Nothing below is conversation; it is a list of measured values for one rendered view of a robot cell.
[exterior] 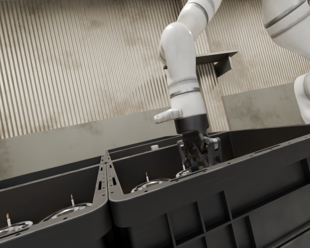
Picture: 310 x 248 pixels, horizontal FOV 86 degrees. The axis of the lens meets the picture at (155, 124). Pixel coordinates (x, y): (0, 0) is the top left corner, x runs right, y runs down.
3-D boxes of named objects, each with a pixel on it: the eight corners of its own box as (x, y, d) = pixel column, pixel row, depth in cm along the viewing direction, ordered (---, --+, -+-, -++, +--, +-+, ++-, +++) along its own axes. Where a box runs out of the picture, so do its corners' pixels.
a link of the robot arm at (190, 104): (153, 125, 40) (148, 100, 40) (192, 117, 44) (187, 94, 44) (170, 120, 32) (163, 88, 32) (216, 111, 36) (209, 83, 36)
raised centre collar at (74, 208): (82, 206, 35) (81, 203, 35) (77, 217, 30) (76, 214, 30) (56, 214, 34) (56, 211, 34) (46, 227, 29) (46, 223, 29)
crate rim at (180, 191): (231, 137, 55) (229, 130, 55) (368, 133, 26) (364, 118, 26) (108, 171, 43) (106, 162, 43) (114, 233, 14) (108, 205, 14)
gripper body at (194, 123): (214, 108, 36) (224, 151, 36) (192, 114, 44) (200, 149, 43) (185, 113, 33) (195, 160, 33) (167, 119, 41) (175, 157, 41)
